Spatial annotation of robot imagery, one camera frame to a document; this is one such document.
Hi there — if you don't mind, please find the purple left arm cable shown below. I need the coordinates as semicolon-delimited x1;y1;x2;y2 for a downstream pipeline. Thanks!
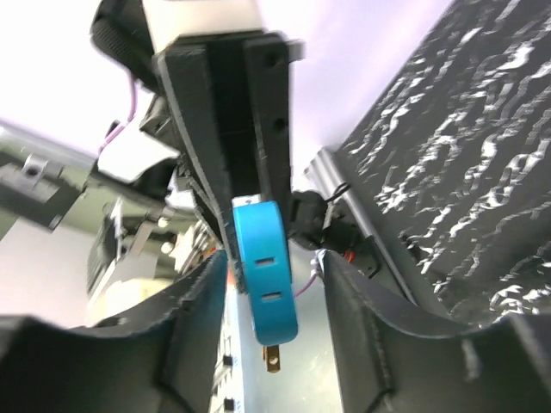
97;72;141;154

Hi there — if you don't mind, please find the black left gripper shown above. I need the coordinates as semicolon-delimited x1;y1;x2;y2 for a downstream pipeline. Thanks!
154;31;303;293

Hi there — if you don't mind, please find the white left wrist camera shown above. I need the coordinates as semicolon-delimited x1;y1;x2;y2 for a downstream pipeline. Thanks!
142;0;263;52

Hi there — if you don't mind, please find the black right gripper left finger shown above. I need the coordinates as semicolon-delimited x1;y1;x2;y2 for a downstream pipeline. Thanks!
1;251;227;412

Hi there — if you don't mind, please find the light blue square adapter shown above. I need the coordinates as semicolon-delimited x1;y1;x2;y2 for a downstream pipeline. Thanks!
233;201;298;373

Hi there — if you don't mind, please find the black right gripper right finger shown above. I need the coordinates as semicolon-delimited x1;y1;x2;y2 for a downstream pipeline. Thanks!
323;252;550;412

